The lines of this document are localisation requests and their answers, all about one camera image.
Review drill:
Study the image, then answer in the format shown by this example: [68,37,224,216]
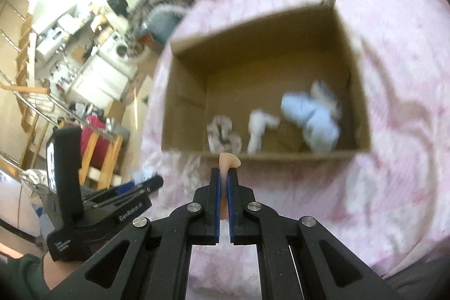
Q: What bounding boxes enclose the white washing machine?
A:
[100,35,136,67]

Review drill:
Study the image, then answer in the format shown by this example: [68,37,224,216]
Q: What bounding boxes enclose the grey blue cushion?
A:
[135,6,187,48]

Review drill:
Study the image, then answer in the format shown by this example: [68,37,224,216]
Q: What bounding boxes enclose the person's grey trousered leg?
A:
[383,247,450,300]

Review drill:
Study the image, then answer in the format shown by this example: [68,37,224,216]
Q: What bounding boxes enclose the wooden ladder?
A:
[14,15,40,160]

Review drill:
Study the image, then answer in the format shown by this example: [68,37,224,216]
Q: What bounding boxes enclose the cluttered wall shelf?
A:
[33,5,113,65]

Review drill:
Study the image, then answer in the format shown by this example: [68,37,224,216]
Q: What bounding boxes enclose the black hanging garment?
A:
[107,0,129,19]

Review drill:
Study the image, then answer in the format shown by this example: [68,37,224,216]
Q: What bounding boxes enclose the red suitcase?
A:
[80,115,122,169]

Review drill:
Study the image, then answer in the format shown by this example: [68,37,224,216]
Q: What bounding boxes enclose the peach silicone piece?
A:
[219,152,242,220]

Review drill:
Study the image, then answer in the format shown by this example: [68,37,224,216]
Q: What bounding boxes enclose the large cardboard box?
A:
[161,0,373,163]

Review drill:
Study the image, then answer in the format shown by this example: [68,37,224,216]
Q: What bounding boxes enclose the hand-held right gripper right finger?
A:
[227,168,401,300]

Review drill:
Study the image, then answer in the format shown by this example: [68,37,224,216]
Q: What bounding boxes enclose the person's left forearm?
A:
[0,244,95,300]

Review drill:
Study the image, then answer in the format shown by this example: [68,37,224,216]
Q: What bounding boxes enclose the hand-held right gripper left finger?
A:
[42,167,223,300]

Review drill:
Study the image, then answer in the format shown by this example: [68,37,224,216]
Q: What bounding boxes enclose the pink bow print quilt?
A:
[132,0,450,300]

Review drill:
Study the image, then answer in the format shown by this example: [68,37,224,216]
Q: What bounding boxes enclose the wooden chair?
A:
[79,133,124,190]

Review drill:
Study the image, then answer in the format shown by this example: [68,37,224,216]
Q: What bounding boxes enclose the light blue baby socks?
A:
[280,79,343,155]

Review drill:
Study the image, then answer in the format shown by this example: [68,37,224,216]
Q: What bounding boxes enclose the cream floral scrunchie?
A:
[207,115,243,154]

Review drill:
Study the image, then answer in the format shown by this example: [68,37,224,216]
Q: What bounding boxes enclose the white kitchen cabinet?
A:
[65,54,132,104]

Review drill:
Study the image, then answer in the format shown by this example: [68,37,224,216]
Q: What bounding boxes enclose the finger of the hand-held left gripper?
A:
[112,174,164,197]
[82,185,148,206]

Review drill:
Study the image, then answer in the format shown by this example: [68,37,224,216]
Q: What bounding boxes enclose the white sock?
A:
[247,109,281,156]

